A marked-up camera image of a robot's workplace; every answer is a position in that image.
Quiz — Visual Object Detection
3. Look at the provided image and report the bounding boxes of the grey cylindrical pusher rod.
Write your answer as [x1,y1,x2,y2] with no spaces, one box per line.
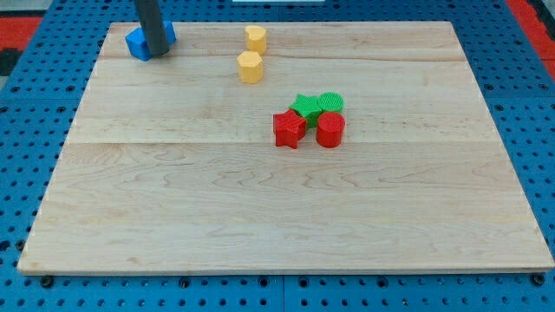
[134,0,170,56]

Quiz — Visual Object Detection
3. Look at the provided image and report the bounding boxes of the green cylinder block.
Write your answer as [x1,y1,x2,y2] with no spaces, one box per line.
[317,92,344,113]

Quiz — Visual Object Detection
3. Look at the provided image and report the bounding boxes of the yellow hexagon block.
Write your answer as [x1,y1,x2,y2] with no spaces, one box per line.
[237,51,264,84]

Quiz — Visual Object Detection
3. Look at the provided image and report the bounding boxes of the yellow heart block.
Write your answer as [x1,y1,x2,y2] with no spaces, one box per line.
[245,25,267,55]

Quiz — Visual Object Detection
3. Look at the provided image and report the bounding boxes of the blue block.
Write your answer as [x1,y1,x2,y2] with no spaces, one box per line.
[163,20,176,46]
[125,28,153,62]

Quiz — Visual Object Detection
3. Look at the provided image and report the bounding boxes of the red star block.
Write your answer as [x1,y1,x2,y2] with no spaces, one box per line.
[273,109,307,149]

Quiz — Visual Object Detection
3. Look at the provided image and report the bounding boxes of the red cylinder block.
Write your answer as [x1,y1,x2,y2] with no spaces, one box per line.
[316,112,346,148]

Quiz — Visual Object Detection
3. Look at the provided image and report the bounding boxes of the green star block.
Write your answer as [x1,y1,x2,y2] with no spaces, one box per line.
[289,94,323,128]

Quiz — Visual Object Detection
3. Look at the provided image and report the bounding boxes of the wooden board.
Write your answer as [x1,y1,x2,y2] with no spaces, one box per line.
[17,22,554,276]

